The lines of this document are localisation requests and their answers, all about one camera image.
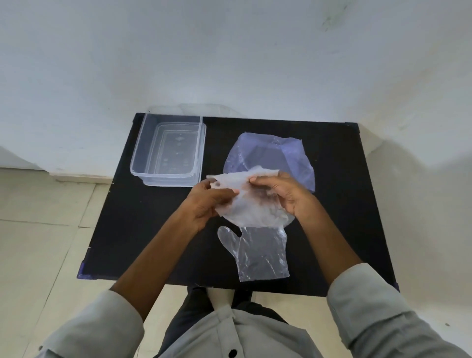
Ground person's right hand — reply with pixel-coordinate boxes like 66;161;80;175
249;171;318;219

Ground person's left hand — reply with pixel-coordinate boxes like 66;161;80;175
183;179;240;232

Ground clear plastic glove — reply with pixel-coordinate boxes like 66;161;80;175
217;226;290;283
206;165;296;229

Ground person's right forearm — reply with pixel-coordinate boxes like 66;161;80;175
295;197;364;293

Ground person's left forearm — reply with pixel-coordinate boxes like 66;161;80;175
110;216;207;322

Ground blue plastic bag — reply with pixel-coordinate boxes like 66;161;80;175
223;132;316;193

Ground clear plastic container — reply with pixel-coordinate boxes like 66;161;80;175
130;112;204;182

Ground flat clear plastic glove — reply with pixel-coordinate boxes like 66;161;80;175
217;226;290;283

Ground black table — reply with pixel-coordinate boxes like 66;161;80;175
76;112;401;298

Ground black trousers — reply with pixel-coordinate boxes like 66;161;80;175
154;284;289;358

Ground grey button shirt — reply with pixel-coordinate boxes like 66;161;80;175
35;263;472;358

